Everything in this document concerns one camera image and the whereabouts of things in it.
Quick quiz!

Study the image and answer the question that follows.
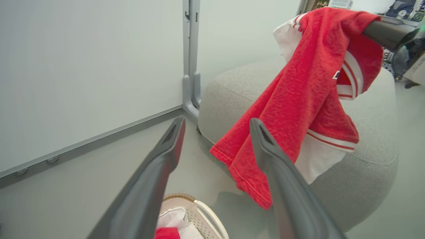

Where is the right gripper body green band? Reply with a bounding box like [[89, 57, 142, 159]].
[[391, 19, 425, 78]]

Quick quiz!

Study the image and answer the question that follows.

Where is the grey partition post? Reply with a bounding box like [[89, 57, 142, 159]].
[[182, 0, 203, 120]]

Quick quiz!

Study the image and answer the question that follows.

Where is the red clothing item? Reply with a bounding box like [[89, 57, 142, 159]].
[[154, 227, 181, 239]]

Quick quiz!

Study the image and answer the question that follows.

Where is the red and white shirt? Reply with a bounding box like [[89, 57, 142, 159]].
[[209, 7, 384, 210]]

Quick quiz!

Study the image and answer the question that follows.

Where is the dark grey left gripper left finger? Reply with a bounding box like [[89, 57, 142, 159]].
[[87, 116, 186, 239]]

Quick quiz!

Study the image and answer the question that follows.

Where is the white clothing item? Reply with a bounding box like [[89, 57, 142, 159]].
[[156, 207, 204, 239]]

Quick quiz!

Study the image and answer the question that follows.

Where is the dark grey pointed left gripper right finger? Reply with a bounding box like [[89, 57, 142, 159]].
[[362, 17, 418, 52]]

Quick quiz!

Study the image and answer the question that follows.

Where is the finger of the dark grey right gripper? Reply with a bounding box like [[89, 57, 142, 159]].
[[249, 118, 348, 239]]

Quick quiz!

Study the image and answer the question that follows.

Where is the grey fabric round seat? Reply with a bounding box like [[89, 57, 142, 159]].
[[198, 61, 399, 233]]

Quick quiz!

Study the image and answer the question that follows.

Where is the white background box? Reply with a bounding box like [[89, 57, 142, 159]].
[[328, 0, 353, 9]]

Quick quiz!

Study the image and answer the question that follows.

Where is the dark blue background garment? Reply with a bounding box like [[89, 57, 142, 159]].
[[384, 0, 416, 19]]

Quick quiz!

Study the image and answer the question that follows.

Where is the grey partition base rail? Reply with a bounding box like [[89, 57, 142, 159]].
[[0, 105, 185, 190]]

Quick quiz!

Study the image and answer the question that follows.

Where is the white plastic laundry basket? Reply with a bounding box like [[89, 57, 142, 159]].
[[159, 193, 230, 239]]

